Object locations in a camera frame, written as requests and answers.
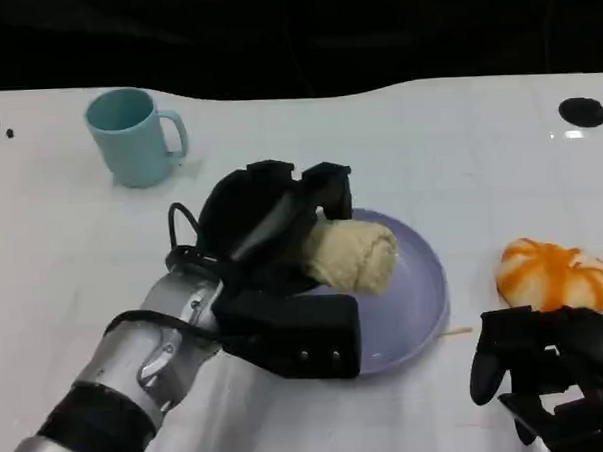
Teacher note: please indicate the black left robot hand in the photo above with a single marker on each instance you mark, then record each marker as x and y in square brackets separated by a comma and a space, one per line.
[251, 213]

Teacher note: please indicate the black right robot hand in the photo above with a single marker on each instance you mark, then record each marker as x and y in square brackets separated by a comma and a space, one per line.
[577, 354]

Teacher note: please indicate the beige towel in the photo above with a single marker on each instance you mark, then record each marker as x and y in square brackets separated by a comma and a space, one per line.
[358, 258]

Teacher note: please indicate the orange and white bread roll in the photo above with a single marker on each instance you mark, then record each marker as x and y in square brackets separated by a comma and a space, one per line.
[549, 275]

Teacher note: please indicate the thin wooden stick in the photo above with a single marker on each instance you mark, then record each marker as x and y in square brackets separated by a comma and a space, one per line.
[456, 332]

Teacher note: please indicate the pale green mug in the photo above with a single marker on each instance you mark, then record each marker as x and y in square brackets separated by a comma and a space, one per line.
[128, 153]

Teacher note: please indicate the lilac plate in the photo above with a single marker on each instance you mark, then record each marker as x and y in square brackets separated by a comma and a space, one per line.
[410, 301]

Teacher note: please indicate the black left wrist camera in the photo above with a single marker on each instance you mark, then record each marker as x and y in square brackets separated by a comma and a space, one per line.
[296, 331]

